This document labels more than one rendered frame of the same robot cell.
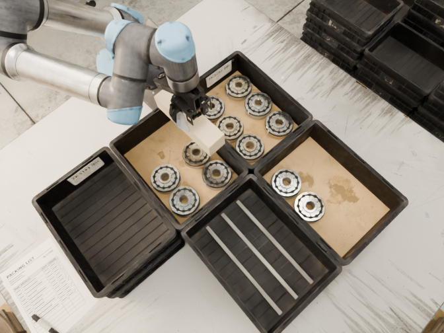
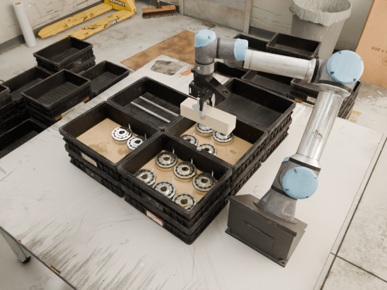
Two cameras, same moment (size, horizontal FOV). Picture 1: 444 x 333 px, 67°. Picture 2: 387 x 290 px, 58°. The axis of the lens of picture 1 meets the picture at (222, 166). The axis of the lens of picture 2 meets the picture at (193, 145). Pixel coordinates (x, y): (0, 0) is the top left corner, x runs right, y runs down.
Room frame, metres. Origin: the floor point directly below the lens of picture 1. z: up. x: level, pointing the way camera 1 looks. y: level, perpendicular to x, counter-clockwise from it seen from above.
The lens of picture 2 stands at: (1.63, -0.31, 2.01)
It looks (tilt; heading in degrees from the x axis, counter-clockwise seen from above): 43 degrees down; 163
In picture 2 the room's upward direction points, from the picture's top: straight up
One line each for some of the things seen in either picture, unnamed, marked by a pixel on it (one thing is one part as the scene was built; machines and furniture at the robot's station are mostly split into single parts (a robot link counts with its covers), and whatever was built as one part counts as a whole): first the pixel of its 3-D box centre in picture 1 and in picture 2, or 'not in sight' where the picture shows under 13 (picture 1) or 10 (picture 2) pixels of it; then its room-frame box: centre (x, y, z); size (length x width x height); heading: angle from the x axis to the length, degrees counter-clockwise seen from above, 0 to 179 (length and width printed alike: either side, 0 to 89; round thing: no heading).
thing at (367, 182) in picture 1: (324, 191); (111, 139); (0.31, -0.33, 0.87); 0.40 x 0.30 x 0.11; 35
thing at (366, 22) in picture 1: (343, 30); not in sight; (1.43, -0.80, 0.37); 0.40 x 0.30 x 0.45; 39
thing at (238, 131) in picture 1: (229, 127); (185, 169); (0.60, -0.04, 0.86); 0.10 x 0.10 x 0.01
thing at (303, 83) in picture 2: not in sight; (316, 106); (-0.20, 1.23, 0.37); 0.40 x 0.30 x 0.45; 39
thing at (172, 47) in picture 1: (176, 51); (205, 46); (0.50, 0.07, 1.39); 0.09 x 0.08 x 0.11; 65
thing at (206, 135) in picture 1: (189, 119); (207, 115); (0.52, 0.08, 1.07); 0.24 x 0.06 x 0.06; 39
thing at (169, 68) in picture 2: not in sight; (165, 66); (-0.55, 0.13, 0.71); 0.22 x 0.19 x 0.01; 39
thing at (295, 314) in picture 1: (259, 250); (153, 102); (0.14, -0.09, 0.92); 0.40 x 0.30 x 0.02; 35
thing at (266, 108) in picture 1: (258, 103); (163, 190); (0.68, -0.16, 0.86); 0.10 x 0.10 x 0.01
